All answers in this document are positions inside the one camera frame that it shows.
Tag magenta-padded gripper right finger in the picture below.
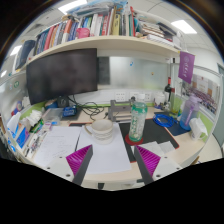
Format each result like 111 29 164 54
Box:
133 145 183 186

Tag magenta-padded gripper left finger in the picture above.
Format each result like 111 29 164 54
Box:
44 144 94 187

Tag green-labelled clear drink bottle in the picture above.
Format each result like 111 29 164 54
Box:
128 93 149 143

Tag purple translucent water bottle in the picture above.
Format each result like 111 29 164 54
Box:
178 95 201 132

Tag small white paper sheet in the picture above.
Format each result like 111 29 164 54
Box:
139 140 176 158

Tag white paper with writing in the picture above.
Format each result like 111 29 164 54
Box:
33 124 83 169

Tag flat round red coaster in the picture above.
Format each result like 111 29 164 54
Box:
124 133 145 147

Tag black desk mat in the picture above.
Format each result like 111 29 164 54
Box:
118 116 180 164

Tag large blank white paper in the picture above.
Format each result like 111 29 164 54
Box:
75 122 133 175

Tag cream patterned mug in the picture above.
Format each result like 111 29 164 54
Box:
83 118 115 145

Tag small blue device box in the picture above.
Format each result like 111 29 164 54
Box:
62 105 78 118

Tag grey metal laptop stand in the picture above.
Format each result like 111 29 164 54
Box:
107 96 138 124

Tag white tissue pack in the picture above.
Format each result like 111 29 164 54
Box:
188 117 209 141

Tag blue tissue box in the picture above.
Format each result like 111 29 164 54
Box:
14 124 32 150

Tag white lidded jar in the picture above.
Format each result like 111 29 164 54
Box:
153 91 167 108

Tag dark wine bottle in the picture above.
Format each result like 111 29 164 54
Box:
163 77 173 103

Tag black computer monitor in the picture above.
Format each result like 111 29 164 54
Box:
25 48 99 106

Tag group photo poster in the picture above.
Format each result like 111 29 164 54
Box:
181 73 221 115

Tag purple hanging pennant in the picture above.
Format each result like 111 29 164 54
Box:
177 50 196 85

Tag cream shelf with books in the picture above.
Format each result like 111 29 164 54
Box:
13 0 188 73

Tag coiled blue cable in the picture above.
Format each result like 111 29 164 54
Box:
152 113 175 129

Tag tangled black cables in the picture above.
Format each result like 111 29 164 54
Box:
68 96 109 121

